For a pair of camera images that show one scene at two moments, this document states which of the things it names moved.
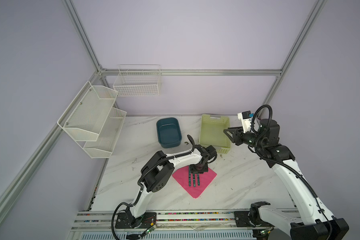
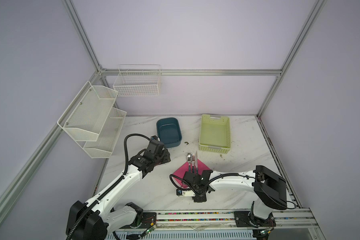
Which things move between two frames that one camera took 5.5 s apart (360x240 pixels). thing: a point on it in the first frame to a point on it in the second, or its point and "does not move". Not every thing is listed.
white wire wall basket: x=139 y=80 does not move
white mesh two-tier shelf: x=91 y=121 does not move
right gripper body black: x=246 y=138 to x=198 y=199
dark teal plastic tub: x=169 y=132 does not move
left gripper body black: x=199 y=169 to x=163 y=158
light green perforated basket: x=211 y=132 does not move
